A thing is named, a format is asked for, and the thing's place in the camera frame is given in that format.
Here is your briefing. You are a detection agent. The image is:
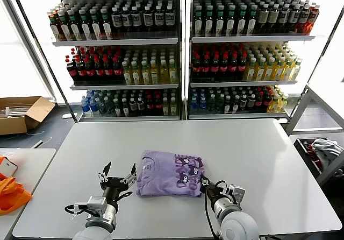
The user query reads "dark bottle navy label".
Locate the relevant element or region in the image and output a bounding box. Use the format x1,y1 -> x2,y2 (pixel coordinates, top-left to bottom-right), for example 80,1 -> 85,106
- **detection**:
299,4 -> 311,34
289,3 -> 301,34
111,7 -> 124,38
131,6 -> 143,37
279,3 -> 291,34
164,5 -> 175,36
121,6 -> 133,37
154,5 -> 165,36
142,5 -> 154,36

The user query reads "black storage bin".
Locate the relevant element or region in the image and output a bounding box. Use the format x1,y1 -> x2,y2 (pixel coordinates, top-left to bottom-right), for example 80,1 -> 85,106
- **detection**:
293,137 -> 344,180

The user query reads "right wrist grey camera box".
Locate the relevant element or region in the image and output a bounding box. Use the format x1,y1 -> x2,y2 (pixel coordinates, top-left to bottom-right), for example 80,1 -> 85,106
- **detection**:
232,185 -> 246,206

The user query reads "left wrist grey camera box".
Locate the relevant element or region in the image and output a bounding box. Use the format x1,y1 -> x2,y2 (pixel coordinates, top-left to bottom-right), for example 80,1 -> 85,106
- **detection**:
87,195 -> 108,216

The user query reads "red drink bottle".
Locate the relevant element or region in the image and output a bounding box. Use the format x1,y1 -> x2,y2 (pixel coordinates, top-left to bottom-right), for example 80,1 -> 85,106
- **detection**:
309,5 -> 321,34

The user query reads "blue water bottle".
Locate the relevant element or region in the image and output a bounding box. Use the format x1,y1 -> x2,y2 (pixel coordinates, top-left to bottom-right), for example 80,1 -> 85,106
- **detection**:
190,94 -> 199,114
80,96 -> 91,118
89,97 -> 99,118
198,94 -> 207,114

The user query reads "yellow juice bottle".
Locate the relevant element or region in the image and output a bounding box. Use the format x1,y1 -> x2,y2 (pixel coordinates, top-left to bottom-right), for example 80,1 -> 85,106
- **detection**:
277,94 -> 289,113
274,57 -> 286,82
162,97 -> 171,117
140,61 -> 151,86
264,57 -> 277,82
255,57 -> 268,82
245,58 -> 259,82
159,60 -> 169,85
268,94 -> 280,114
291,58 -> 303,81
282,57 -> 295,81
168,59 -> 178,84
169,97 -> 178,116
122,61 -> 133,86
149,60 -> 160,85
131,61 -> 142,86

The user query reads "reddish tea bottle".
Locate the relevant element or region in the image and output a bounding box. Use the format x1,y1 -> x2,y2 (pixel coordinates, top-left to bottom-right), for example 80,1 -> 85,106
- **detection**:
48,11 -> 61,42

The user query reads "green cap tea bottle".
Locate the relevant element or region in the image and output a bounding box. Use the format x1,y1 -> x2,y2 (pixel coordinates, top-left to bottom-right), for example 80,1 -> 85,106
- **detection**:
90,8 -> 103,41
58,10 -> 71,41
236,5 -> 248,37
247,4 -> 258,37
79,9 -> 92,41
68,9 -> 82,41
101,8 -> 113,40
193,5 -> 205,37
214,5 -> 226,37
204,5 -> 216,37
225,5 -> 237,37

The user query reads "small white orange box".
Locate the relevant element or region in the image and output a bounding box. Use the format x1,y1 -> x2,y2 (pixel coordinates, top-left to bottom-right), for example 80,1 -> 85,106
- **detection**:
0,155 -> 18,177

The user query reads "green tinted bottle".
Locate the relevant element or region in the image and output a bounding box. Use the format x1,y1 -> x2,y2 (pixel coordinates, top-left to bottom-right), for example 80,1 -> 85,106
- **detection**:
106,97 -> 115,117
98,97 -> 108,117
216,94 -> 225,114
207,94 -> 217,114

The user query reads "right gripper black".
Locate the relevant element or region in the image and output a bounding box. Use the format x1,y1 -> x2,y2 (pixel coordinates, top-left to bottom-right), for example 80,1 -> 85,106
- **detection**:
200,175 -> 224,200

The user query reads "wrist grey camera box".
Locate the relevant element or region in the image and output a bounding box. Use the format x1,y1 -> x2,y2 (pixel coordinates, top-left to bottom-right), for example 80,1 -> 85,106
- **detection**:
87,195 -> 108,216
232,185 -> 246,206

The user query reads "purple t-shirt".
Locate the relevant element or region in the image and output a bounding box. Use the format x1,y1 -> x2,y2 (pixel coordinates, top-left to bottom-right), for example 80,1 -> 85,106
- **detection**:
135,150 -> 207,199

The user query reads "grey metal shelf unit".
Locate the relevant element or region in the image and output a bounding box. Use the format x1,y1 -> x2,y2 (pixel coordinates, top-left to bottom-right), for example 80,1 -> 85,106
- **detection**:
31,0 -> 186,122
187,0 -> 336,121

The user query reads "red cap cola bottle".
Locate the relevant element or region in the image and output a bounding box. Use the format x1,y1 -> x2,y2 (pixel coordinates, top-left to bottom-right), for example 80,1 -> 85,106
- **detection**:
113,58 -> 124,84
228,53 -> 239,81
76,58 -> 87,84
145,96 -> 155,117
200,54 -> 212,81
191,54 -> 203,81
255,92 -> 264,113
94,57 -> 105,84
263,91 -> 273,113
238,53 -> 248,81
219,54 -> 230,81
210,54 -> 221,81
66,58 -> 78,83
153,96 -> 163,117

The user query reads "grey white garment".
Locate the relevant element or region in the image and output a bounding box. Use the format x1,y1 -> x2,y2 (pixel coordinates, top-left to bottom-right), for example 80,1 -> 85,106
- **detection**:
311,138 -> 344,168

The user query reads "dark bottle grey label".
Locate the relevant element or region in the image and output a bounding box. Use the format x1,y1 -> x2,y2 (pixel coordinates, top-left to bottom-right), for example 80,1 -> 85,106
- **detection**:
257,4 -> 270,35
268,3 -> 281,34

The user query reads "dark window frame post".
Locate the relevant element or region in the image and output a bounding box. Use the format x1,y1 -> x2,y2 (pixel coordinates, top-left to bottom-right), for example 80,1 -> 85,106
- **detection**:
7,0 -> 80,122
305,4 -> 344,87

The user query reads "grey metal frame cart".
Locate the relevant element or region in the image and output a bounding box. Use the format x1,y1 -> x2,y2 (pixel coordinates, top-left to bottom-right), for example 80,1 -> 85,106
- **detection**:
284,84 -> 344,187

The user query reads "red garment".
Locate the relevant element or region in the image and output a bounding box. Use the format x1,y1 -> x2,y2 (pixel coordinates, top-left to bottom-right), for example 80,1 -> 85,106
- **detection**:
303,140 -> 323,172

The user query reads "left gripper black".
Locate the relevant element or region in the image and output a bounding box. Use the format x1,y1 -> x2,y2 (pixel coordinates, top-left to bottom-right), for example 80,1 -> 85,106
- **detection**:
97,161 -> 137,203

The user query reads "open cardboard box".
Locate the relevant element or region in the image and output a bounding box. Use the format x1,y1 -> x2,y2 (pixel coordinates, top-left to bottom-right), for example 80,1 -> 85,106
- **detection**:
0,96 -> 56,136

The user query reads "dark bottle white cap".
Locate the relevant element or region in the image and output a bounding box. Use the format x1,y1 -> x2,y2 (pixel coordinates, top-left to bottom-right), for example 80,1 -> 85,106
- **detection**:
121,98 -> 130,117
224,95 -> 233,114
232,95 -> 241,114
129,97 -> 138,117
247,94 -> 256,114
137,97 -> 146,117
239,94 -> 248,114
113,98 -> 123,117

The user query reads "orange fabric bag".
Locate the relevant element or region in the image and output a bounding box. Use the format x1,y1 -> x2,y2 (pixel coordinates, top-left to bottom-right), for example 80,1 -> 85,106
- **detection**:
0,175 -> 33,215

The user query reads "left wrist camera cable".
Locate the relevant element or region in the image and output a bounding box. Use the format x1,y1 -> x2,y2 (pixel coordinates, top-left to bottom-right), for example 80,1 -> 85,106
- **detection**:
63,202 -> 91,221

